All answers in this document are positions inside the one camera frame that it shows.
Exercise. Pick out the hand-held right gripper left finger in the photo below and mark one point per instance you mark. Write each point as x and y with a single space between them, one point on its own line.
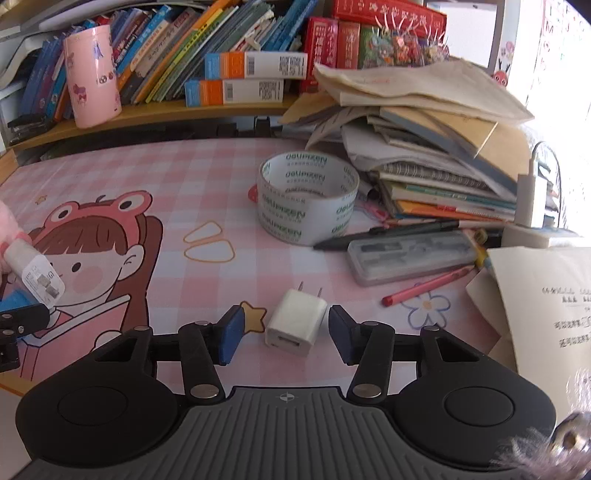
231 337

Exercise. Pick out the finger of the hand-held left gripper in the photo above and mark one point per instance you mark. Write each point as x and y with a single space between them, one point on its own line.
18 301

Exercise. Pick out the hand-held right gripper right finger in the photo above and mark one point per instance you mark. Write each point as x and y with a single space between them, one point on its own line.
344 337

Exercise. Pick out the white charger plug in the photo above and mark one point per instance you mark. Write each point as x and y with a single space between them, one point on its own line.
34 272

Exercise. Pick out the small white usb charger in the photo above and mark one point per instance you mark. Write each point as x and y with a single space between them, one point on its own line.
295 323

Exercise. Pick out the pink checked desktop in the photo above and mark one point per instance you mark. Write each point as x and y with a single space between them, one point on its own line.
138 175

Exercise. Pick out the red pencil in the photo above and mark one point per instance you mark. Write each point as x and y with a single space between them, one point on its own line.
425 286

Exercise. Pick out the clear plastic pencil case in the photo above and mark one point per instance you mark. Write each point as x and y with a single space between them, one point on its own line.
411 256

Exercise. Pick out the black pen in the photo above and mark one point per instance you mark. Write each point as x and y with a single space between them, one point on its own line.
388 233

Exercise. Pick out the clear printed tape roll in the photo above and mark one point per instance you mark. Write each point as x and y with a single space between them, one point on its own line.
277 217

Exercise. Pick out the black stapler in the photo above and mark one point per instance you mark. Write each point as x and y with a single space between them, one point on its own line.
25 125

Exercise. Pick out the white printed paper sheets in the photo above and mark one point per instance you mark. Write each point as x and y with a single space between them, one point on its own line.
545 323

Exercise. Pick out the flat white box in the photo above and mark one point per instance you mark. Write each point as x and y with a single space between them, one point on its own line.
521 237

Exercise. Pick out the black binder clip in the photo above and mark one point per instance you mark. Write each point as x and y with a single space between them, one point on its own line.
263 125

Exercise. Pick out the pile of papers and notebooks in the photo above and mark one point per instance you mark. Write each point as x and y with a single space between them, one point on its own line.
438 138

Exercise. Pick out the tall white charger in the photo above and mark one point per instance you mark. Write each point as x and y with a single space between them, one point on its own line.
531 198

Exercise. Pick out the pink cartoon cup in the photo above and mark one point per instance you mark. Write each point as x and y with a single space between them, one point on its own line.
90 78

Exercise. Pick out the orange and white box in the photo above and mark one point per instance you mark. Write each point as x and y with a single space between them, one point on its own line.
231 92
258 64

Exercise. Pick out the red thick book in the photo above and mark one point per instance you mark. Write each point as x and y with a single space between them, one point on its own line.
318 50

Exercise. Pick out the row of colourful books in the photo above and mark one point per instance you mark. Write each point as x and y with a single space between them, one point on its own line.
184 50

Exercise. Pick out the red slim book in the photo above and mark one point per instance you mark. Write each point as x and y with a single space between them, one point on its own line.
348 44

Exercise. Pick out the colourful ornament pack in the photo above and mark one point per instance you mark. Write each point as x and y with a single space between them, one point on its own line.
401 48

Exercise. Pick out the large red box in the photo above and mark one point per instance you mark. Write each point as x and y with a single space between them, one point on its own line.
388 14

